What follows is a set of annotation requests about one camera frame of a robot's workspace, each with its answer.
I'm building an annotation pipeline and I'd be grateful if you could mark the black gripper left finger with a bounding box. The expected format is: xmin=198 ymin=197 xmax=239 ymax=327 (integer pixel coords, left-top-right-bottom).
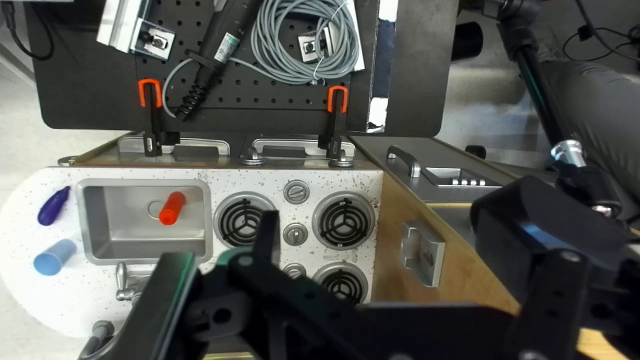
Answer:
xmin=225 ymin=208 xmax=367 ymax=360

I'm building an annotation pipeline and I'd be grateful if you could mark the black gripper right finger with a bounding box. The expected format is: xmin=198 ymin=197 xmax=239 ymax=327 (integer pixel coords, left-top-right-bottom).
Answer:
xmin=468 ymin=175 xmax=629 ymax=360

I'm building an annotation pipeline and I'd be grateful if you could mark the purple plastic eggplant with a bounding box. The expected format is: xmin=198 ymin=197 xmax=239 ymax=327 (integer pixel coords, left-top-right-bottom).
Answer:
xmin=36 ymin=184 xmax=72 ymax=229

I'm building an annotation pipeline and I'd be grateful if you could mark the silver stove knob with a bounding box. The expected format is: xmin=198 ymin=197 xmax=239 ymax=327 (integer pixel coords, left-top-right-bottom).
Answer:
xmin=282 ymin=261 xmax=308 ymax=281
xmin=282 ymin=220 xmax=309 ymax=248
xmin=282 ymin=179 xmax=311 ymax=206

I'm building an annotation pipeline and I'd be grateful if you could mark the black coil stove burner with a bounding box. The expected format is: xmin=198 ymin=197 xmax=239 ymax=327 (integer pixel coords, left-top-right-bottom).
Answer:
xmin=311 ymin=193 xmax=376 ymax=253
xmin=311 ymin=261 xmax=374 ymax=309
xmin=216 ymin=193 xmax=276 ymax=253

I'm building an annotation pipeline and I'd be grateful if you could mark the red plastic cup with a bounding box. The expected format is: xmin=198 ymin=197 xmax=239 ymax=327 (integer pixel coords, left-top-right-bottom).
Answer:
xmin=156 ymin=191 xmax=187 ymax=227

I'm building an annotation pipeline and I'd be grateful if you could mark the silver door latch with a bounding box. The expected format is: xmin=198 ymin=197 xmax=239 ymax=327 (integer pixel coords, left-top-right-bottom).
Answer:
xmin=398 ymin=225 xmax=446 ymax=291

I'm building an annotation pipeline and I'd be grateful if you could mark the silver toy sink basin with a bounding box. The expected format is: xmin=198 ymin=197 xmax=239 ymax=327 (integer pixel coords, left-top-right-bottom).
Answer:
xmin=75 ymin=179 xmax=216 ymax=268

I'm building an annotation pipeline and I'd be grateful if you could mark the silver toy faucet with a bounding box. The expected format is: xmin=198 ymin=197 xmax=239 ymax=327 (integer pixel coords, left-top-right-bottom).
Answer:
xmin=78 ymin=261 xmax=146 ymax=360

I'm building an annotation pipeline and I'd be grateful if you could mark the white tape label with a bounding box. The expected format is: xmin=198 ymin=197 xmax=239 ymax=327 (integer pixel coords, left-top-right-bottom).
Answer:
xmin=366 ymin=97 xmax=390 ymax=133

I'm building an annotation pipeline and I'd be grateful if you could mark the light blue plastic cup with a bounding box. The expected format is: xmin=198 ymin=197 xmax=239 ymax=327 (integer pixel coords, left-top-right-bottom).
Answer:
xmin=31 ymin=239 xmax=79 ymax=279

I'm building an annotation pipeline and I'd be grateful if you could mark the white flat strip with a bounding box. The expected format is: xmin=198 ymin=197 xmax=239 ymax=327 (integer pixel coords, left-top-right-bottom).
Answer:
xmin=345 ymin=0 xmax=367 ymax=73

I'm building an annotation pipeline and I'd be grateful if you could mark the black perforated mounting board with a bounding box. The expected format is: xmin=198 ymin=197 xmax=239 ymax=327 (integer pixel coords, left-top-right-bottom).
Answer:
xmin=26 ymin=0 xmax=461 ymax=139

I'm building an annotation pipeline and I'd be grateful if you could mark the aluminium extrusion bar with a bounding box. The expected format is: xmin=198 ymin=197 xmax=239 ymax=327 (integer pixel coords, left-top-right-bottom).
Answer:
xmin=96 ymin=0 xmax=146 ymax=56

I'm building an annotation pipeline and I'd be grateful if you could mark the orange handled black clamp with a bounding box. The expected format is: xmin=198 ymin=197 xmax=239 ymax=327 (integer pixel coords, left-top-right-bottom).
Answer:
xmin=318 ymin=85 xmax=351 ymax=163
xmin=136 ymin=79 xmax=182 ymax=159

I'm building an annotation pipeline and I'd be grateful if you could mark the black camera tripod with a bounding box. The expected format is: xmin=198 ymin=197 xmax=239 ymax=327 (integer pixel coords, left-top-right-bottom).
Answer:
xmin=496 ymin=0 xmax=628 ymax=217

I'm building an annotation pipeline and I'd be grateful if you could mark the silver door handle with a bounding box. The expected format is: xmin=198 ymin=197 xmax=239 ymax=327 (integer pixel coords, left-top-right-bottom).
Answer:
xmin=383 ymin=145 xmax=423 ymax=180

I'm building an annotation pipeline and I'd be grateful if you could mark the coiled gray cable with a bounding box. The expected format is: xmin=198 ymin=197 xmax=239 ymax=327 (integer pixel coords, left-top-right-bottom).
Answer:
xmin=225 ymin=0 xmax=366 ymax=89

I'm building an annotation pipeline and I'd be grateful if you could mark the small metal bracket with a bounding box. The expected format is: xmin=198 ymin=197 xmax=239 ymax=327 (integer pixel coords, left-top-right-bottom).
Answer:
xmin=131 ymin=18 xmax=176 ymax=60
xmin=296 ymin=26 xmax=336 ymax=67

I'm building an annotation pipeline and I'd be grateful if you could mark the black cable connector plug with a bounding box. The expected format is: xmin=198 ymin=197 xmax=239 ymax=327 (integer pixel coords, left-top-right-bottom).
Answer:
xmin=176 ymin=0 xmax=261 ymax=123

